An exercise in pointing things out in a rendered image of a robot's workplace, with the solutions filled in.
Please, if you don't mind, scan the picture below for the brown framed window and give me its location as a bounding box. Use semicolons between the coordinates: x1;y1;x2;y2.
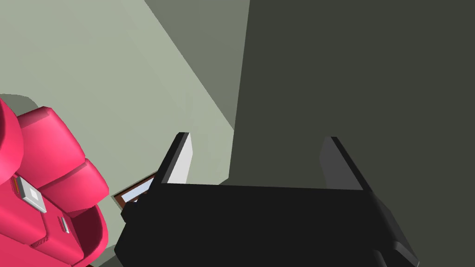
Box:
113;172;158;209

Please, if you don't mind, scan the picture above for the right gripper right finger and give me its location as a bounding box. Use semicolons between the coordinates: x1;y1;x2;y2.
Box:
319;136;373;192

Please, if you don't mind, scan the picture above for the pink sofa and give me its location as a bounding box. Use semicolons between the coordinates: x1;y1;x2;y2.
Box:
0;97;110;267

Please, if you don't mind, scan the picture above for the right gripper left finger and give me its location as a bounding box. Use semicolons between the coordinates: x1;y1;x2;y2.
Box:
151;131;193;186

